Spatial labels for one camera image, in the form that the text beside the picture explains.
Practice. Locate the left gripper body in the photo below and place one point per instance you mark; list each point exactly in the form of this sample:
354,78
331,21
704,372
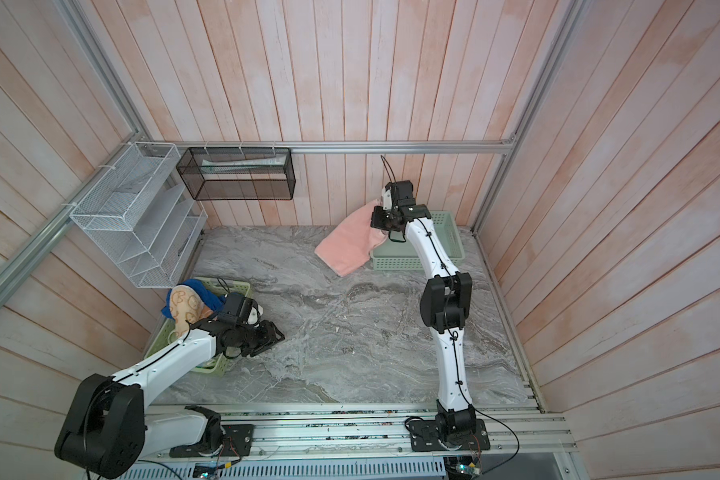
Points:
255,339

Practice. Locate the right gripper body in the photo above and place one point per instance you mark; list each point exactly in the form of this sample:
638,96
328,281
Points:
383,220

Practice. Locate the mint green plastic basket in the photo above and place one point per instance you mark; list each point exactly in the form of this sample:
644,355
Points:
398,252

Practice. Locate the pink towel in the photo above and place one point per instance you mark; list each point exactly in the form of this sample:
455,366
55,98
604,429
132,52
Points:
348,246

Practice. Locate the yellow-green plastic basket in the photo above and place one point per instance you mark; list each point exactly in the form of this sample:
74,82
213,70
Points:
165,339

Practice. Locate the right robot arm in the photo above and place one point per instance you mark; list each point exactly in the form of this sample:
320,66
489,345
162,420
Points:
444,304

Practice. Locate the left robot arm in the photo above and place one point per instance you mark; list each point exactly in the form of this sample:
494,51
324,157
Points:
107,429

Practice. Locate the blue towel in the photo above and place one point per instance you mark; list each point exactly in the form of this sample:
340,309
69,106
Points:
208,297

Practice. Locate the orange patterned cream towel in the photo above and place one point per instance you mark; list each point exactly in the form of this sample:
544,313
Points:
186,308

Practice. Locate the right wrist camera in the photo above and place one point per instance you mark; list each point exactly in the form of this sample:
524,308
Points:
386,198

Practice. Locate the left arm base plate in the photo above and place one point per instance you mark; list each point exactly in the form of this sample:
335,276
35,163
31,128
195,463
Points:
226,440

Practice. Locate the white wire mesh shelf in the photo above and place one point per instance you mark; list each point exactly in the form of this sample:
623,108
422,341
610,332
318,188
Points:
142,219

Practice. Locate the black mesh wall basket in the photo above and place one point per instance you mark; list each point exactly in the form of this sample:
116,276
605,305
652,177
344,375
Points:
238,173

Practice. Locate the horizontal aluminium wall rail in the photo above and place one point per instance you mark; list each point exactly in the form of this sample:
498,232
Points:
361,147

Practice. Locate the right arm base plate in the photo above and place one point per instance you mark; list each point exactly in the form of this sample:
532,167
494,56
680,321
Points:
428,436

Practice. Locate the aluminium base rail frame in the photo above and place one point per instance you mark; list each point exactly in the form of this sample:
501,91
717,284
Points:
401,431

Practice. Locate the left aluminium wall rail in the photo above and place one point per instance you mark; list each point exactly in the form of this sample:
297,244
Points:
32,253

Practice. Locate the right aluminium corner rail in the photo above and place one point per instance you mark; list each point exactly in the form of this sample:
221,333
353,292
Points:
542,80

